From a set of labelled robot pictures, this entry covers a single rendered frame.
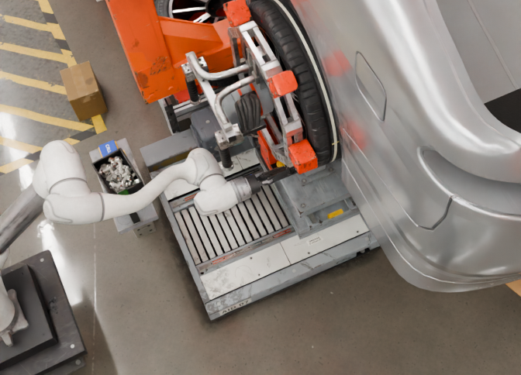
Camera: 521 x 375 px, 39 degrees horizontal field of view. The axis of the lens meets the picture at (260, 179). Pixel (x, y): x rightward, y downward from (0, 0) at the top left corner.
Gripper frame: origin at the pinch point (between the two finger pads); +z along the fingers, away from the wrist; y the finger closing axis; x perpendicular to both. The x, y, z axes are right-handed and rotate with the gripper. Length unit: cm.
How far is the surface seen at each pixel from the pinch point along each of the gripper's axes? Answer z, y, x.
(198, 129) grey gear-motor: -25, -52, 19
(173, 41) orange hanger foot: -23, -35, 59
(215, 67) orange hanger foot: -9, -49, 42
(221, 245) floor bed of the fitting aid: -35, -53, -35
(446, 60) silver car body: 20, 110, 38
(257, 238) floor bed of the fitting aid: -19, -46, -36
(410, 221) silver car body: 10, 80, -7
